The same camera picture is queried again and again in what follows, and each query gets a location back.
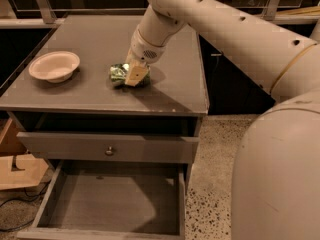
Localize open grey middle drawer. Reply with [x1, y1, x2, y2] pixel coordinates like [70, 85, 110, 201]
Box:
[17, 161, 185, 240]

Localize grey top drawer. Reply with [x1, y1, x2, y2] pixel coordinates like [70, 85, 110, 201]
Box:
[17, 132, 199, 163]

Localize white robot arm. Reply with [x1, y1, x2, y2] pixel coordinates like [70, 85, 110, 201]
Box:
[127, 0, 320, 240]

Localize black floor cable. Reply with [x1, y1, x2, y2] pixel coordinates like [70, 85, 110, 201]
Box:
[0, 181, 51, 233]

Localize grey drawer cabinet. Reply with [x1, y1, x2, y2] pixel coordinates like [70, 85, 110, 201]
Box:
[0, 15, 210, 240]

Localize light wooden block structure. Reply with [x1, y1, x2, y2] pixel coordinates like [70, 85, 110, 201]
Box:
[0, 119, 49, 190]

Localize dark cabinet with handle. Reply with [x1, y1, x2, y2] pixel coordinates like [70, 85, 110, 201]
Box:
[198, 24, 320, 116]

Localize round metal drawer knob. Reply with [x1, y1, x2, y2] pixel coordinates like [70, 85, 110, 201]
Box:
[105, 146, 114, 156]

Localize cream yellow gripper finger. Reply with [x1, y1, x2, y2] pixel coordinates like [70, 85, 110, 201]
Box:
[125, 60, 149, 86]

